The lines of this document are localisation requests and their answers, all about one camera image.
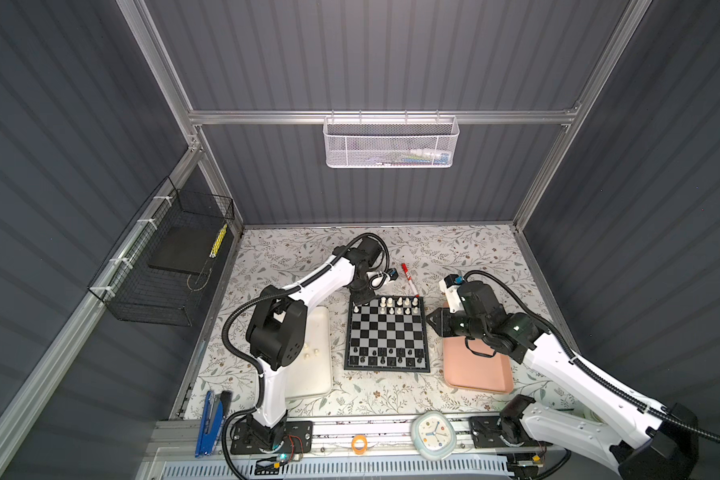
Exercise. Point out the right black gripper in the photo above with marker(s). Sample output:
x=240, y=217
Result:
x=440, y=316

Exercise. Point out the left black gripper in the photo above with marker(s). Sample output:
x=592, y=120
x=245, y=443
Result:
x=363, y=298

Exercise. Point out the white chess pieces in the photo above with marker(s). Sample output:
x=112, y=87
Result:
x=309, y=352
x=389, y=306

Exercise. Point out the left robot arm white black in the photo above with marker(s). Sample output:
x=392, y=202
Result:
x=269, y=331

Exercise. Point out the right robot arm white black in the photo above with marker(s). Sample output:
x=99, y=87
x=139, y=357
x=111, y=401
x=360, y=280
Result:
x=634, y=435

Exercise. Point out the white chess pieces on board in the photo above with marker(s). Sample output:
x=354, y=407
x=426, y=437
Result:
x=389, y=306

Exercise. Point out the black white chess board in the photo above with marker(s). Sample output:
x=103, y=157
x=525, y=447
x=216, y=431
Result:
x=387, y=332

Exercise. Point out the black chess pieces on board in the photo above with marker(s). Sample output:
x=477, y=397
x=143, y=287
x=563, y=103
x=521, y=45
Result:
x=377, y=358

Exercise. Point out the pink plastic tray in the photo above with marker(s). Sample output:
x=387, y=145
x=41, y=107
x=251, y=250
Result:
x=470, y=363

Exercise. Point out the red white marker pen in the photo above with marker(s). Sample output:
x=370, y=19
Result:
x=410, y=280

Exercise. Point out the white plastic tray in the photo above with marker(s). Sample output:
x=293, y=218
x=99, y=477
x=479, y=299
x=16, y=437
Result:
x=312, y=378

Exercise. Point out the mint green alarm clock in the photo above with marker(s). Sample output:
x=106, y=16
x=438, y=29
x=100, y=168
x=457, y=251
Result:
x=433, y=436

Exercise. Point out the yellow brush in basket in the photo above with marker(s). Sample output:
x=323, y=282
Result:
x=218, y=241

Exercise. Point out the blue clamp tool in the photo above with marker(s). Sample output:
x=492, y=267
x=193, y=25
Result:
x=215, y=409

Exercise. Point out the white wire basket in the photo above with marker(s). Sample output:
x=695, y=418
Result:
x=390, y=142

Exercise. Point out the black wire basket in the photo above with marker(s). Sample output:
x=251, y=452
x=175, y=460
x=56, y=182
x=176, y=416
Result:
x=162, y=274

